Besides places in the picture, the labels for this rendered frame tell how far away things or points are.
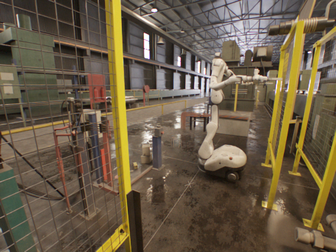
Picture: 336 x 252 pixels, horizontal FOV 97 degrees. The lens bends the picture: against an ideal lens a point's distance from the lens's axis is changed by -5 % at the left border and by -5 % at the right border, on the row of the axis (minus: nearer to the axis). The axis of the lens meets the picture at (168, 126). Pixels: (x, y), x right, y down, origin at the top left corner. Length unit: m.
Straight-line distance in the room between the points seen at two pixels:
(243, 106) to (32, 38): 9.20
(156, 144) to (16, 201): 1.68
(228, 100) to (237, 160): 3.18
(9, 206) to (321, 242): 2.06
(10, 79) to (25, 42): 3.29
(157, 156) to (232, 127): 2.66
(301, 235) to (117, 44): 1.70
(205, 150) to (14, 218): 2.07
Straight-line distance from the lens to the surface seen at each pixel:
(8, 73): 6.81
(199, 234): 1.69
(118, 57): 0.81
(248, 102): 5.20
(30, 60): 9.62
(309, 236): 1.65
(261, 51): 5.31
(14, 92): 6.81
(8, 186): 1.36
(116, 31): 0.84
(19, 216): 1.47
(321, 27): 2.94
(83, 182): 1.74
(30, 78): 9.50
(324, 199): 1.98
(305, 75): 14.40
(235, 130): 4.60
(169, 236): 1.65
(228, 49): 5.45
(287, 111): 1.78
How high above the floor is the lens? 1.25
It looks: 13 degrees down
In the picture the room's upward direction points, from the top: straight up
